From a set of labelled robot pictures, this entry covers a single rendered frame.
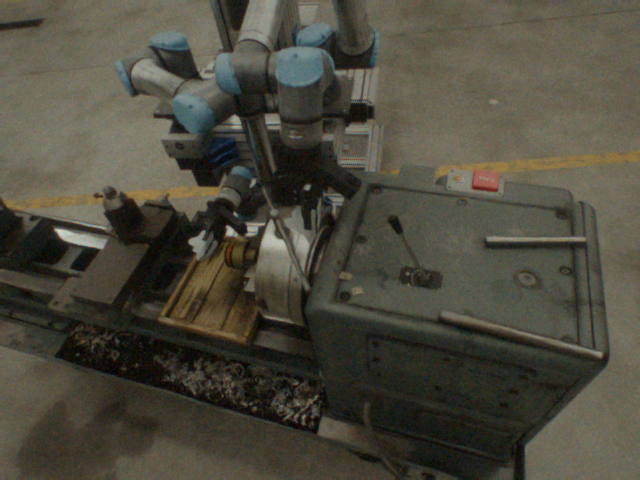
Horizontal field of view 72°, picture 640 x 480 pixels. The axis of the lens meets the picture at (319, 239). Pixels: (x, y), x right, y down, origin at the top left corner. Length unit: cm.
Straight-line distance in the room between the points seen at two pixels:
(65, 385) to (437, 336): 212
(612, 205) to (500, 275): 215
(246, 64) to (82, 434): 202
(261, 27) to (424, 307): 64
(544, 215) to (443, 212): 22
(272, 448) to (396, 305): 135
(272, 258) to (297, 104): 44
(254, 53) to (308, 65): 18
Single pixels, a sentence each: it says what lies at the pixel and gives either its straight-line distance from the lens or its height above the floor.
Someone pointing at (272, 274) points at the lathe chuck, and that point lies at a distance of 106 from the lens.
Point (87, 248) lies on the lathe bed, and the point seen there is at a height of 84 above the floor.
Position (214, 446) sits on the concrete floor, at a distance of 222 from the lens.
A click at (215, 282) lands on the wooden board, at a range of 148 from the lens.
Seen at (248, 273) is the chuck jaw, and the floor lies 111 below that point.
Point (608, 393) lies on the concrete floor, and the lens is 240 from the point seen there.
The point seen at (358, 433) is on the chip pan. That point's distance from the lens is 156.
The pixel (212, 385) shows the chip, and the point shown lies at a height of 58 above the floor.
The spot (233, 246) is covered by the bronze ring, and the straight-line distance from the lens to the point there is 125.
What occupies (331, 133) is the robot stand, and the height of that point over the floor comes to 110.
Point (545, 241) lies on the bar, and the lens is 104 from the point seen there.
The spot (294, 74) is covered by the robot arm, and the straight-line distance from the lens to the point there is 74.
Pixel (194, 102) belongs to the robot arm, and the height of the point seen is 142.
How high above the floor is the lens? 204
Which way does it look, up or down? 51 degrees down
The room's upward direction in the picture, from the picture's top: 10 degrees counter-clockwise
